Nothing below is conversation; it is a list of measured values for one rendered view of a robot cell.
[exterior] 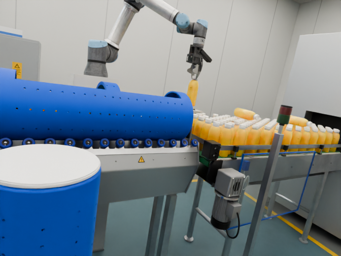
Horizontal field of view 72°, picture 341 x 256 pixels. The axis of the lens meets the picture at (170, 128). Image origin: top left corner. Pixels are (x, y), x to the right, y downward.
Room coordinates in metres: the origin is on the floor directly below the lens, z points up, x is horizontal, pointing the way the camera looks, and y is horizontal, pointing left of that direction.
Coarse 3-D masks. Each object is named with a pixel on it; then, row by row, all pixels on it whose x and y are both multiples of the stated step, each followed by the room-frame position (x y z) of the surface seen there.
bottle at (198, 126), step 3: (198, 120) 1.48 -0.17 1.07; (201, 120) 1.46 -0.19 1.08; (195, 123) 1.48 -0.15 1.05; (198, 123) 1.46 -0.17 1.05; (201, 123) 1.46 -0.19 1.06; (195, 126) 1.46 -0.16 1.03; (198, 126) 1.45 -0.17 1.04; (201, 126) 1.45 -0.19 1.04; (195, 129) 1.46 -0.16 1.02; (198, 129) 1.45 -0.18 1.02; (195, 132) 1.46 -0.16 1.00; (198, 132) 1.45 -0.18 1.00; (198, 135) 1.45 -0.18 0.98
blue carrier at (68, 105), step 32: (0, 96) 0.80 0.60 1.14; (32, 96) 0.85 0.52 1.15; (64, 96) 0.92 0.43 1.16; (96, 96) 0.99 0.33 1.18; (128, 96) 1.08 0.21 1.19; (160, 96) 1.19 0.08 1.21; (0, 128) 0.80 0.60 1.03; (32, 128) 0.86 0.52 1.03; (64, 128) 0.91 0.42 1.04; (96, 128) 0.98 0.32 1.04; (128, 128) 1.06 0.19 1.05; (160, 128) 1.15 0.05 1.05
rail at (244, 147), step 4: (296, 144) 1.71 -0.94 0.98; (300, 144) 1.73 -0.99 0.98; (304, 144) 1.76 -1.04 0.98; (308, 144) 1.79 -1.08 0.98; (312, 144) 1.82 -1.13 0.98; (316, 144) 1.85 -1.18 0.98; (320, 144) 1.88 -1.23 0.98; (324, 144) 1.92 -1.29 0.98; (328, 144) 1.95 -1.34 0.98; (332, 144) 1.99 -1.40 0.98; (336, 144) 2.03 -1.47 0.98; (340, 144) 2.08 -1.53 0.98; (220, 148) 1.29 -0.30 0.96; (224, 148) 1.30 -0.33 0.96; (228, 148) 1.32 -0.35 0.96; (232, 148) 1.34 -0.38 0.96; (240, 148) 1.37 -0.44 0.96; (244, 148) 1.39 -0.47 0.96; (248, 148) 1.41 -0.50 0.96; (252, 148) 1.43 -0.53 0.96; (256, 148) 1.46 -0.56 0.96; (260, 148) 1.48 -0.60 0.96; (264, 148) 1.50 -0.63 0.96; (268, 148) 1.52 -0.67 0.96; (288, 148) 1.65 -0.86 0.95; (292, 148) 1.67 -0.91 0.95
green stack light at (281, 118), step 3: (279, 114) 1.30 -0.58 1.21; (282, 114) 1.28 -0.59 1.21; (279, 117) 1.29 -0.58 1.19; (282, 117) 1.28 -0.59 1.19; (285, 117) 1.27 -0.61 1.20; (288, 117) 1.28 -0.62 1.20; (279, 120) 1.29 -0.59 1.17; (282, 120) 1.28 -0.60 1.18; (285, 120) 1.27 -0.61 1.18; (288, 120) 1.28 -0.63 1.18; (282, 123) 1.28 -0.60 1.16; (285, 123) 1.27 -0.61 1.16; (288, 123) 1.29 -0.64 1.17
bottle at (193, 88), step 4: (192, 80) 1.59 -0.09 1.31; (196, 80) 1.59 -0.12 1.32; (192, 84) 1.57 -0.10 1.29; (196, 84) 1.58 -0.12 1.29; (188, 88) 1.59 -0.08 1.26; (192, 88) 1.57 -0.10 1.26; (196, 88) 1.58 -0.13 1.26; (188, 92) 1.58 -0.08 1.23; (192, 92) 1.57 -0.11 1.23; (196, 92) 1.58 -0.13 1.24; (188, 96) 1.58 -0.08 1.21; (192, 96) 1.57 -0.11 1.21; (196, 96) 1.59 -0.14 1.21; (192, 100) 1.57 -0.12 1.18; (192, 104) 1.57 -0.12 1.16
